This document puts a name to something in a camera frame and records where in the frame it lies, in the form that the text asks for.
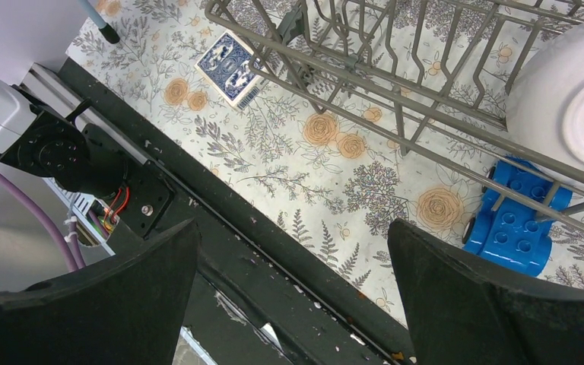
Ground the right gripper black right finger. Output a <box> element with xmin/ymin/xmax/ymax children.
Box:
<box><xmin>387</xmin><ymin>219</ymin><xmax>584</xmax><ymax>364</ymax></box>

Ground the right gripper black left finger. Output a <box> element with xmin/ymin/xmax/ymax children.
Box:
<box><xmin>0</xmin><ymin>220</ymin><xmax>201</xmax><ymax>364</ymax></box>

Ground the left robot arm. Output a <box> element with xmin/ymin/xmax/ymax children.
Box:
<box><xmin>0</xmin><ymin>80</ymin><xmax>174</xmax><ymax>238</ymax></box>

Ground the blue toy car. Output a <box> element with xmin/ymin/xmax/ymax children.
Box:
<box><xmin>462</xmin><ymin>160</ymin><xmax>553</xmax><ymax>277</ymax></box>

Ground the floral tablecloth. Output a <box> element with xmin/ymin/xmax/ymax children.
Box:
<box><xmin>67</xmin><ymin>1</ymin><xmax>482</xmax><ymax>324</ymax></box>

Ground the white bowl upside down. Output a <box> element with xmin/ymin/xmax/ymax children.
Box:
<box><xmin>506</xmin><ymin>23</ymin><xmax>584</xmax><ymax>176</ymax></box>

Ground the blue playing card box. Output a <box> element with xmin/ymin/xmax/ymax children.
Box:
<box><xmin>195</xmin><ymin>30</ymin><xmax>267</xmax><ymax>110</ymax></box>

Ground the light blue tripod stand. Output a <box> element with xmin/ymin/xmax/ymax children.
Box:
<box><xmin>78</xmin><ymin>0</ymin><xmax>120</xmax><ymax>44</ymax></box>

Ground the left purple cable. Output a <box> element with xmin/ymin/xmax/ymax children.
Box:
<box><xmin>0</xmin><ymin>151</ymin><xmax>87</xmax><ymax>273</ymax></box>

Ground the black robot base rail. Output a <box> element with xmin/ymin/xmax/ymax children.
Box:
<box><xmin>59</xmin><ymin>59</ymin><xmax>415</xmax><ymax>364</ymax></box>

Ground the grey wire dish rack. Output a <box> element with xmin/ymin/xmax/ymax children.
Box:
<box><xmin>204</xmin><ymin>1</ymin><xmax>584</xmax><ymax>234</ymax></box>

